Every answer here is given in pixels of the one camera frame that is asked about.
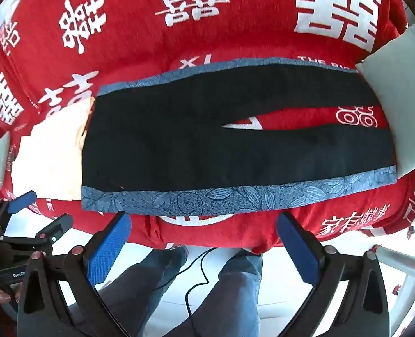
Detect pale grey pillow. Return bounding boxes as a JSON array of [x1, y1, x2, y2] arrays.
[[355, 24, 415, 179]]

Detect person's left leg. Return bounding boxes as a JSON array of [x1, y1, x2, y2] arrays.
[[69, 246, 190, 337]]

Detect cream folded cloth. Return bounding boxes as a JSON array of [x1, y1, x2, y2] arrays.
[[11, 97, 96, 203]]

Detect black cable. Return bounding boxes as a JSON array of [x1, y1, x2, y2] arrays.
[[184, 247, 218, 328]]

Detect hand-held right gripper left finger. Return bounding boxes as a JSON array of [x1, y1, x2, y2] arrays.
[[17, 211, 132, 337]]

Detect black pants with patterned stripes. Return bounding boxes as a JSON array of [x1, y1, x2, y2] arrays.
[[80, 57, 398, 216]]

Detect person's right leg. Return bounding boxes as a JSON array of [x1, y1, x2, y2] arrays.
[[165, 249, 264, 337]]

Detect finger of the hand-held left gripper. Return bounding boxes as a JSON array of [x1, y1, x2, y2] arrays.
[[0, 190, 38, 226], [2, 214, 74, 251]]

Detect red printed blanket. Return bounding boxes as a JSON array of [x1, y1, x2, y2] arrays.
[[0, 0, 415, 258]]

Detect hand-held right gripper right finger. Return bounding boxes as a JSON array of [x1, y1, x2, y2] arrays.
[[277, 211, 392, 337]]

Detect person's leg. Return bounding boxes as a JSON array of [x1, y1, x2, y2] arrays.
[[165, 249, 264, 337], [69, 246, 190, 337]]

